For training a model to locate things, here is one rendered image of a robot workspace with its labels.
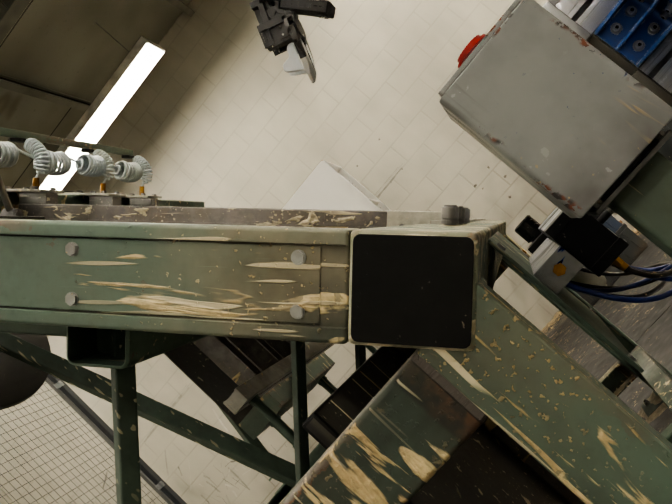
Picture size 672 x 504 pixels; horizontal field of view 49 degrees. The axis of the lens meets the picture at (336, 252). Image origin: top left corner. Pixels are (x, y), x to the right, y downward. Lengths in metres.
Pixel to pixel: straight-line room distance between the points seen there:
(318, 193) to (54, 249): 4.41
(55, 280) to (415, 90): 5.87
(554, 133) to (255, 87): 6.27
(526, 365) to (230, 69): 6.43
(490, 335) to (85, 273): 0.41
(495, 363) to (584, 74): 0.27
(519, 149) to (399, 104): 5.90
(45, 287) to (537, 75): 0.53
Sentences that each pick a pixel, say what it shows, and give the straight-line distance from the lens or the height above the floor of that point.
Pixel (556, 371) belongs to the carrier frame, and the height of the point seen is 0.69.
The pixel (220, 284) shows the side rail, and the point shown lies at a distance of 0.74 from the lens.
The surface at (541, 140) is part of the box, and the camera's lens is 0.69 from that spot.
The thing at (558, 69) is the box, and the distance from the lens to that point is 0.69.
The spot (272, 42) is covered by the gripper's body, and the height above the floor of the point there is 1.42.
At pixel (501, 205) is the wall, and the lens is 6.42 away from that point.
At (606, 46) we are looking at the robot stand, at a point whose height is 0.87.
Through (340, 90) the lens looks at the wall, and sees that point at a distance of 6.68.
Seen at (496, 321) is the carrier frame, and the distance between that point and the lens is 0.69.
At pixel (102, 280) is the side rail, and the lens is 0.80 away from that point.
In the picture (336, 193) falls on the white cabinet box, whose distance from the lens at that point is 5.15.
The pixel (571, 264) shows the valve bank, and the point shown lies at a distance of 0.97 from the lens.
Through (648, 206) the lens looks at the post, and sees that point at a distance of 0.72.
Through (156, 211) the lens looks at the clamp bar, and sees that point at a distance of 1.86.
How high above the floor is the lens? 0.80
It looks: 8 degrees up
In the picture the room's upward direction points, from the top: 48 degrees counter-clockwise
